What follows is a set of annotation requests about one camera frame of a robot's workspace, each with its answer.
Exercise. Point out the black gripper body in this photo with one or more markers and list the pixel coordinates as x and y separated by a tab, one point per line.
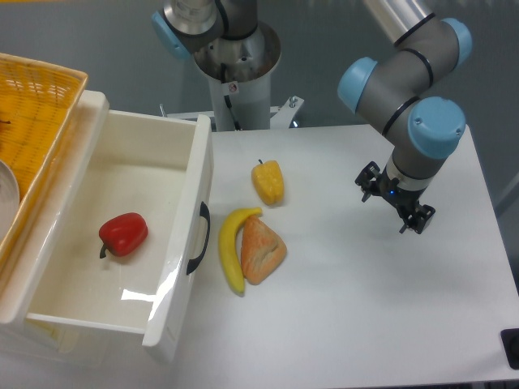
403	200

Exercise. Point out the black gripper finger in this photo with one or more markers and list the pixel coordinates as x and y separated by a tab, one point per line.
416	218
367	181

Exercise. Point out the white drawer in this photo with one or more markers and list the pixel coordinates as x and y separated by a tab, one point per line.
160	168

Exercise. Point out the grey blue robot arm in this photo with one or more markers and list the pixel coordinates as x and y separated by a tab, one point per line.
390	96

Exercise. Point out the white drawer cabinet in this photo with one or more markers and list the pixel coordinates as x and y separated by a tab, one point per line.
31	253

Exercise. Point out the yellow bell pepper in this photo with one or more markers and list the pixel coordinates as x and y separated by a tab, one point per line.
268	181

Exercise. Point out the orange bread slice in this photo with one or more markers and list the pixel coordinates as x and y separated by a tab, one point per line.
262	250

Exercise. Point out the black corner object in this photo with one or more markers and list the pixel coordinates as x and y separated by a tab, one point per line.
510	341

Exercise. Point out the yellow banana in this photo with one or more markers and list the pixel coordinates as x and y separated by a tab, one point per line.
227	247

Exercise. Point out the red bell pepper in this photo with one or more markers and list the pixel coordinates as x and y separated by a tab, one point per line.
122	235

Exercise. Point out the yellow woven basket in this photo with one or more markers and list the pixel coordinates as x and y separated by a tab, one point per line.
37	101

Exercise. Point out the white plate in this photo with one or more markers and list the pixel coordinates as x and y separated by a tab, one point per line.
9	199

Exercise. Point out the black top drawer handle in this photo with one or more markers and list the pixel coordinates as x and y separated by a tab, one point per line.
204	235

